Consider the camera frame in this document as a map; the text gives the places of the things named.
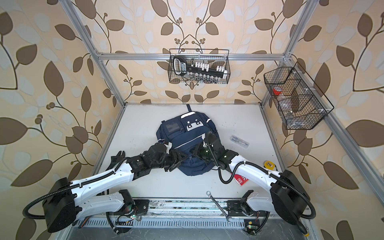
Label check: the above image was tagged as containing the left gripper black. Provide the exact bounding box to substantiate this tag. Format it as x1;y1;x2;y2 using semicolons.
150;148;190;171

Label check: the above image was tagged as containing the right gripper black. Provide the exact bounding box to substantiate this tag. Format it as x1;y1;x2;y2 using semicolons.
190;142;217;162

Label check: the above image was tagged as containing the navy blue student backpack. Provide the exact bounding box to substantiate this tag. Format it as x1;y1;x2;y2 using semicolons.
156;104;219;176

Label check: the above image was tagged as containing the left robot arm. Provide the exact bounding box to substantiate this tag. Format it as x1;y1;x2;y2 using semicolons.
23;143;187;233

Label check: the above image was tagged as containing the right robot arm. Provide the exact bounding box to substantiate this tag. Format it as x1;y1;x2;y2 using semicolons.
192;133;316;237

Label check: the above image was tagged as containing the clear pen case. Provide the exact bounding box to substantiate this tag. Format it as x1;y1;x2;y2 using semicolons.
230;135;250;149

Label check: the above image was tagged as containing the red packet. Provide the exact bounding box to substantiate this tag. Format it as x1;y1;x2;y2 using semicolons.
234;174;249;186

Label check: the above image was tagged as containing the black adjustable wrench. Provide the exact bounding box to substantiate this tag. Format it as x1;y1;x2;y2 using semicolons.
107;151;126;171

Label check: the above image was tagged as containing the yellow tape measure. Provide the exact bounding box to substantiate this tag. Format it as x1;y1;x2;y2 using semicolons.
264;161;276;171

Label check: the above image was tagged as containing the silver combination wrench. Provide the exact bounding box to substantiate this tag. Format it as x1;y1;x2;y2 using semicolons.
206;191;232;223

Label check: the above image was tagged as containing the red object in basket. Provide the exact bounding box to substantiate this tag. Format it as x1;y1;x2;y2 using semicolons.
273;86;283;97

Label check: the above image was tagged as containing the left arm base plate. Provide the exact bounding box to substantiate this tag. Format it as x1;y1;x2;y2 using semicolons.
119;199;150;216

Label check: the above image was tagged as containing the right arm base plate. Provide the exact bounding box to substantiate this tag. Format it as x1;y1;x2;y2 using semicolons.
227;200;267;217

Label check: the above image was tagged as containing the back wire basket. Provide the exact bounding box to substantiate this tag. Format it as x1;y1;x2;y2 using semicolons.
168;48;231;85

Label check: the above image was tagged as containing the wire basket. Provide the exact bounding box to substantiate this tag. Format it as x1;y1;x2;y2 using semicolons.
168;48;231;85
264;63;335;130

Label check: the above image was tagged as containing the right wire basket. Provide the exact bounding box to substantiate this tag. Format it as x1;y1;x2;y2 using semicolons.
264;63;335;130

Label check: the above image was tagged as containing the black handled screwdriver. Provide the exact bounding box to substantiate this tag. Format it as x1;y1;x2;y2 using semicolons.
297;221;309;237

